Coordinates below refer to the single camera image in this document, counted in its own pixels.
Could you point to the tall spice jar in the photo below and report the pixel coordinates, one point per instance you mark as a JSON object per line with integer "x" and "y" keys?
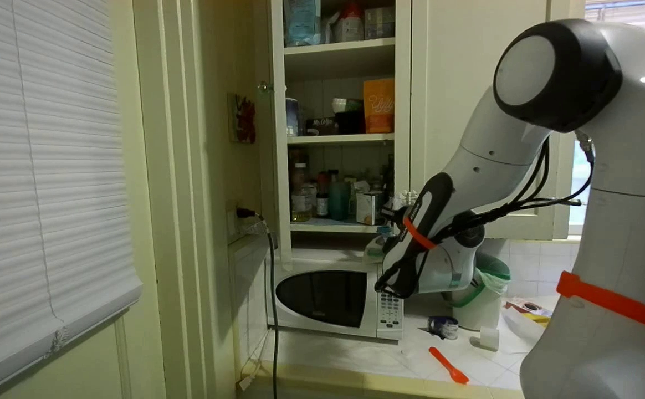
{"x": 300, "y": 191}

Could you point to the red wall decoration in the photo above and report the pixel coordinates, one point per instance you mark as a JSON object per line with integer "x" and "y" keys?
{"x": 244, "y": 119}

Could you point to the cream closed cabinet door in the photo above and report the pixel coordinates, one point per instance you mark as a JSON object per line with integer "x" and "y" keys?
{"x": 454, "y": 73}

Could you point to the small white plastic cup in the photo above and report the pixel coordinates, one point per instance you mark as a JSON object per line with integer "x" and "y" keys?
{"x": 488, "y": 338}

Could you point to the clear glass jar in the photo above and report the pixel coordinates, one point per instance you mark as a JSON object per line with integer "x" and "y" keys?
{"x": 290, "y": 119}

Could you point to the white window blind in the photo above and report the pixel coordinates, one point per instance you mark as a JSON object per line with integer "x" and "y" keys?
{"x": 41, "y": 184}

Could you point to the blue plastic package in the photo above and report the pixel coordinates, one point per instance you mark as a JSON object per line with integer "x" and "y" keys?
{"x": 302, "y": 21}

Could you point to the small labelled jar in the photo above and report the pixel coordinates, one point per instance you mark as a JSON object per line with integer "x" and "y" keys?
{"x": 444, "y": 325}

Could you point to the cream open kitchen cabinet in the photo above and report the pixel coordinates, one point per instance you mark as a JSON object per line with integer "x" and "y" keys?
{"x": 340, "y": 57}

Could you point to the orange plastic spatula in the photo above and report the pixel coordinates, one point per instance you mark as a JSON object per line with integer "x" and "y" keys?
{"x": 446, "y": 365}

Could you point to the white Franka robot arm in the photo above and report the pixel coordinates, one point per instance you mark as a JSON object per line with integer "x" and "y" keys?
{"x": 631, "y": 222}

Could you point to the red plastic utensil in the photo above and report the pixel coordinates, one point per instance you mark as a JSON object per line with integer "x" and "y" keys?
{"x": 516, "y": 305}

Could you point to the black container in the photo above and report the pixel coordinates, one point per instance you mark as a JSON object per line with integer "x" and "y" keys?
{"x": 349, "y": 123}

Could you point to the teal bottle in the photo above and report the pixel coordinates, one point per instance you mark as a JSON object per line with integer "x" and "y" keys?
{"x": 338, "y": 201}

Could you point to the grey container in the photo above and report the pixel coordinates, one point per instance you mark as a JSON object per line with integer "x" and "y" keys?
{"x": 380, "y": 22}

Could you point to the white bottle red cap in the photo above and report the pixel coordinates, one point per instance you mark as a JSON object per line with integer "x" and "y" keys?
{"x": 349, "y": 24}

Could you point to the labelled tin can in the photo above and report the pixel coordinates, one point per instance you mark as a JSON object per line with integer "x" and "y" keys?
{"x": 365, "y": 208}

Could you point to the clear plastic bag blue clip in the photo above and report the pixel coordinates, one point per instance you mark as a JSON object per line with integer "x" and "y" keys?
{"x": 380, "y": 245}

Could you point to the orange box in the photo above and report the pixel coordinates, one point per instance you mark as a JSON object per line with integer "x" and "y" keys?
{"x": 377, "y": 105}

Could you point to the white microwave oven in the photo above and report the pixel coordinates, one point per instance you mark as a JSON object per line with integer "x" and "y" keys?
{"x": 321, "y": 295}

